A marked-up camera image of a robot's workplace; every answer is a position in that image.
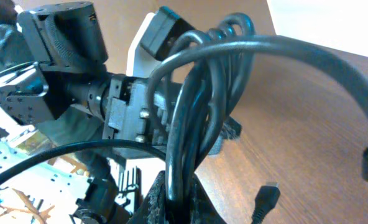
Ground thick black cable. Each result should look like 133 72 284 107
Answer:
146 12 368 218

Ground right camera black cable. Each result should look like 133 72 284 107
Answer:
0 139 168 195

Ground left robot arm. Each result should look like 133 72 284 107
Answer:
0 2 255 223

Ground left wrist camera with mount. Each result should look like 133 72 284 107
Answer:
126 6 194 78

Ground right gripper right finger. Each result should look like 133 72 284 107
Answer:
190 174 226 224

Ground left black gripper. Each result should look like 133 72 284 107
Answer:
103 74 167 153

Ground thin black cable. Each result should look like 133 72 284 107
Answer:
251 182 281 224

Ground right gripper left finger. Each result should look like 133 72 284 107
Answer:
134 171 168 224

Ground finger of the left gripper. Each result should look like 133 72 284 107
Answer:
221 116 242 140

